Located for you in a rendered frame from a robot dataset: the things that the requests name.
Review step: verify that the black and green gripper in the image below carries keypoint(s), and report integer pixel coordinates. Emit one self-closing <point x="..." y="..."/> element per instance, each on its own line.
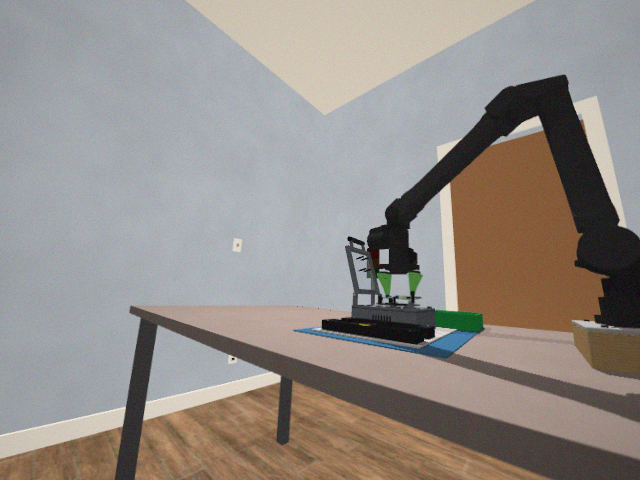
<point x="399" y="264"/>

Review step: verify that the green bin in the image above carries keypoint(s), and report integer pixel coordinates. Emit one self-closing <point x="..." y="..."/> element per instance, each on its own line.
<point x="459" y="320"/>

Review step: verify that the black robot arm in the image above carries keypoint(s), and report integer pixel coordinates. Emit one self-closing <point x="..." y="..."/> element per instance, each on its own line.
<point x="604" y="246"/>

